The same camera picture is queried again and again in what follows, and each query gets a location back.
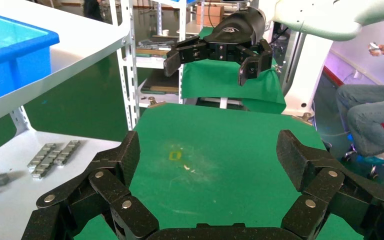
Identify blue wheeled stool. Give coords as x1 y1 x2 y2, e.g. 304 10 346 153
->
342 145 384 181

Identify white perforated rack post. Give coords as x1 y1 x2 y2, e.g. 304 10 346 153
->
119 0 142 132
9 105 33 136

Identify ridged grey metal strip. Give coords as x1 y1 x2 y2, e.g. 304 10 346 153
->
31 149 64 180
26 143 57 170
53 140 81 167

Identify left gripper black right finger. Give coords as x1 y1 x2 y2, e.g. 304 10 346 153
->
275 129 384 240

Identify white handheld device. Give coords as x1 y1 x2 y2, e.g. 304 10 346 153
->
368 41 382 56

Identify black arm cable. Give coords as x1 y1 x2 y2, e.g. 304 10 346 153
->
269 27 290 46

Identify green table cloth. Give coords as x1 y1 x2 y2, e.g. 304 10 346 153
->
74 102 365 240

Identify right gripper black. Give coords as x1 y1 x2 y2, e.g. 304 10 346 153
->
163 6 275 88

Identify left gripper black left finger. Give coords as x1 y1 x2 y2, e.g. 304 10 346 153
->
21 130 160 240

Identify green draped cloth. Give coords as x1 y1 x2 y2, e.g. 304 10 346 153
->
181 26 287 115

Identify person in dark clothes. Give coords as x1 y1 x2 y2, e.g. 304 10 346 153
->
82 0 105 22

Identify white metal storage rack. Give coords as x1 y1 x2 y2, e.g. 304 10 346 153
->
133 0 188 109

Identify seated person in jeans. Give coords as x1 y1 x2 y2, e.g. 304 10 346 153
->
336 46 384 162

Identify brown cardboard box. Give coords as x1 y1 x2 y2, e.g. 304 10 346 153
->
196 4 225 27

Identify white robot torso column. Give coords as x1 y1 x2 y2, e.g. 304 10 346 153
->
279 31 334 117

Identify blue plastic bin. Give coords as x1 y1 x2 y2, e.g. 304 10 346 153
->
0 9 61 107

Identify silver binder clip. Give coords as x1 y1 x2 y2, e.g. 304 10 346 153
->
146 96 167 109
292 111 314 125

